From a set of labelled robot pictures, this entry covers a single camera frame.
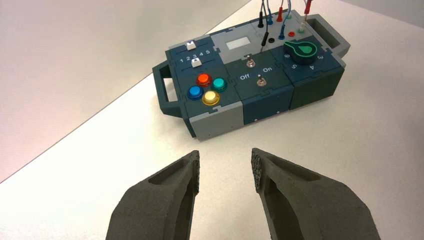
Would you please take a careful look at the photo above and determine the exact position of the white plug wire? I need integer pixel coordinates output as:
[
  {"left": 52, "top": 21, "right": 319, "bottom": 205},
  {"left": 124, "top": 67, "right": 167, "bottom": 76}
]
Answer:
[{"left": 285, "top": 0, "right": 309, "bottom": 34}]

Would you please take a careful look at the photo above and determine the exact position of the green push button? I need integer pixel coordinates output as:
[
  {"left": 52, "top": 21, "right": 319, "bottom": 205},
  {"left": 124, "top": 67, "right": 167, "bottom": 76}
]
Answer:
[{"left": 210, "top": 77, "right": 229, "bottom": 93}]

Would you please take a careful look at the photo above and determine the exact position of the white display window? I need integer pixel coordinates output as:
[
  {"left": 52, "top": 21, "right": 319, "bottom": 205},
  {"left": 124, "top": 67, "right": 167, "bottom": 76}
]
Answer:
[{"left": 225, "top": 36, "right": 252, "bottom": 51}]

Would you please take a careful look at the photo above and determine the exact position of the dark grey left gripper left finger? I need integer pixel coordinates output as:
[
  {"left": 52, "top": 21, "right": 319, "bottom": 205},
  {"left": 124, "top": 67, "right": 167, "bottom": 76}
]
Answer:
[{"left": 105, "top": 149, "right": 201, "bottom": 240}]

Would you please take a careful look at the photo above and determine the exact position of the red push button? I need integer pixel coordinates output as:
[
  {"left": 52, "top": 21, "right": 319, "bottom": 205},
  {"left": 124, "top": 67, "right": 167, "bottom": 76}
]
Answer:
[{"left": 195, "top": 72, "right": 213, "bottom": 88}]

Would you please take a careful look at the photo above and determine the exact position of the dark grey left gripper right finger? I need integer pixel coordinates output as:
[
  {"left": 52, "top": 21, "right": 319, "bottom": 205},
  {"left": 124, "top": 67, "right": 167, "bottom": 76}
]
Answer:
[{"left": 250, "top": 147, "right": 382, "bottom": 240}]

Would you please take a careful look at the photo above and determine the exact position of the yellow push button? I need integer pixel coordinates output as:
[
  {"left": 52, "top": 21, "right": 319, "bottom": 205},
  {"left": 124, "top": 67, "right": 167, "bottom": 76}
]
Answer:
[{"left": 201, "top": 89, "right": 222, "bottom": 107}]

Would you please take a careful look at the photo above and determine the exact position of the blue plug wire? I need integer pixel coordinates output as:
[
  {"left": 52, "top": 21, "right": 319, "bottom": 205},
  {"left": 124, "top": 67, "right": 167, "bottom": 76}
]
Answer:
[{"left": 264, "top": 0, "right": 294, "bottom": 41}]

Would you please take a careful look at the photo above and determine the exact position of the black and green rotary knob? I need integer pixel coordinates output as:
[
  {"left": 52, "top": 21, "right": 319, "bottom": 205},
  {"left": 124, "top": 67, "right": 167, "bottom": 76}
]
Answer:
[{"left": 282, "top": 40, "right": 319, "bottom": 66}]

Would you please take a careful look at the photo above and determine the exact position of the blue push button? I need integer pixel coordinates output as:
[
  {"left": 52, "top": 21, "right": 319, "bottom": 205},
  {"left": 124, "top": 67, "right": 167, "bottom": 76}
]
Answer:
[{"left": 186, "top": 85, "right": 205, "bottom": 102}]

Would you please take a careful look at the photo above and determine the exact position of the black plug wire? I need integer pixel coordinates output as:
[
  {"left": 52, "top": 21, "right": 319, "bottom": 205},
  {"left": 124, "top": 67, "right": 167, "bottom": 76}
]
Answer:
[{"left": 257, "top": 0, "right": 271, "bottom": 54}]

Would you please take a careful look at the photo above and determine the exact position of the blue and grey control box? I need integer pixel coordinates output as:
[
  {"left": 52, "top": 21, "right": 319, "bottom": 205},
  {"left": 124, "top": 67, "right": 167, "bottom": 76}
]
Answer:
[{"left": 151, "top": 9, "right": 352, "bottom": 142}]

